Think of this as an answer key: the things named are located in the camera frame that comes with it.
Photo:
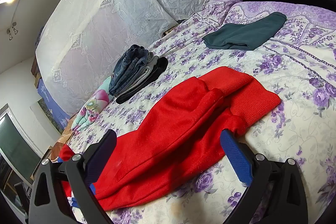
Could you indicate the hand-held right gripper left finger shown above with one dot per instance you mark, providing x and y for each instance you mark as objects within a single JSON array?
[{"x": 101, "y": 149}]

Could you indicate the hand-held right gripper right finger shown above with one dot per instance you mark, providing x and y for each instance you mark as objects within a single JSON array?
[{"x": 234, "y": 151}]

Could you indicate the red blue white jersey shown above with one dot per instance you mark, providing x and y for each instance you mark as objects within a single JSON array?
[{"x": 170, "y": 121}]

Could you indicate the folded grey pants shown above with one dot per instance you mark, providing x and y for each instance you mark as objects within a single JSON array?
[{"x": 143, "y": 74}]

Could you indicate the folded black pants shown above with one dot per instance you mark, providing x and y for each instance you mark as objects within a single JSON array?
[{"x": 155, "y": 73}]

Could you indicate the dark teal pants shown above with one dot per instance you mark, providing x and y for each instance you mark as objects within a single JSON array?
[{"x": 241, "y": 35}]

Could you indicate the brown cloth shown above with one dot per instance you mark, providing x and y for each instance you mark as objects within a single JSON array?
[{"x": 59, "y": 146}]

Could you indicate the folded floral quilt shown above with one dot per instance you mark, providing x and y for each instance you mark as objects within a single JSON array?
[{"x": 94, "y": 103}]

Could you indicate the purple floral bed sheet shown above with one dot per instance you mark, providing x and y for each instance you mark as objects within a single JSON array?
[{"x": 288, "y": 98}]

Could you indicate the folded blue jeans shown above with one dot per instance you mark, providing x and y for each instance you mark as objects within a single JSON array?
[{"x": 126, "y": 70}]

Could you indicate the white lace curtain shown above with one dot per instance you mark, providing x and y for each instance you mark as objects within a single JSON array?
[{"x": 110, "y": 16}]

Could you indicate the ceiling spotlight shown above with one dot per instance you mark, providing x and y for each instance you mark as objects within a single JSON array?
[{"x": 11, "y": 31}]

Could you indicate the blue wall poster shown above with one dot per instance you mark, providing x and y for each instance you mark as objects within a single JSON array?
[{"x": 52, "y": 106}]

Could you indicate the window with white frame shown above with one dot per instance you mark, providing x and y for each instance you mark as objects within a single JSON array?
[{"x": 15, "y": 145}]

